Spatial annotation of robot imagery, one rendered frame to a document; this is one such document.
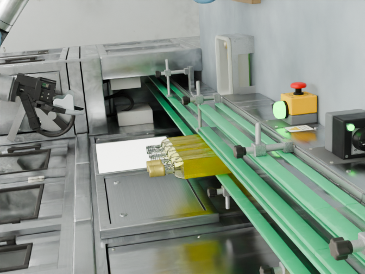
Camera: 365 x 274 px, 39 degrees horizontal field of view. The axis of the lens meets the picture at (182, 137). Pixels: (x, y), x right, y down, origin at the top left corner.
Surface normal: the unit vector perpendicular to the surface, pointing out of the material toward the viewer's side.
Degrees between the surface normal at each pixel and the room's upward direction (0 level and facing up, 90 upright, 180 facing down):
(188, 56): 90
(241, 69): 90
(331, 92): 0
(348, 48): 0
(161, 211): 90
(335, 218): 90
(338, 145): 0
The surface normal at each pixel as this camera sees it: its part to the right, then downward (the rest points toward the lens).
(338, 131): -0.98, 0.11
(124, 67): 0.18, 0.25
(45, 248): -0.07, -0.96
